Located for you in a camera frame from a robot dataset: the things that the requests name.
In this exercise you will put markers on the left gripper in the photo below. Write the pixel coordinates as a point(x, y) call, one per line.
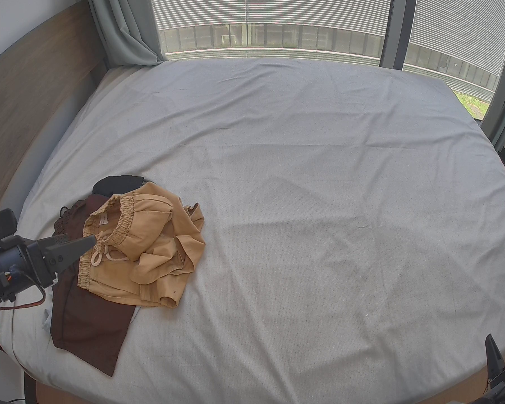
point(33, 261)

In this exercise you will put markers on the tan shorts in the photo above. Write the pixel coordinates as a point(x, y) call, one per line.
point(151, 242)

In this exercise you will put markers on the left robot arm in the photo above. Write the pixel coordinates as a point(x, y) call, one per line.
point(0, 293)

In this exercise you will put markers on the brown garment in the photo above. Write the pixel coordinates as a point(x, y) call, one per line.
point(88, 322)

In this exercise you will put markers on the black garment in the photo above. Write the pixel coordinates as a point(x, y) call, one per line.
point(115, 184)

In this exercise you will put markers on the bed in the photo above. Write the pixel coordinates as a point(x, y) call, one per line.
point(298, 162)

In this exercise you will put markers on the window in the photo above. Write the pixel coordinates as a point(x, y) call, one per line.
point(277, 6)

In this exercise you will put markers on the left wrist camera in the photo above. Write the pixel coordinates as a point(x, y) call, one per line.
point(2, 225)

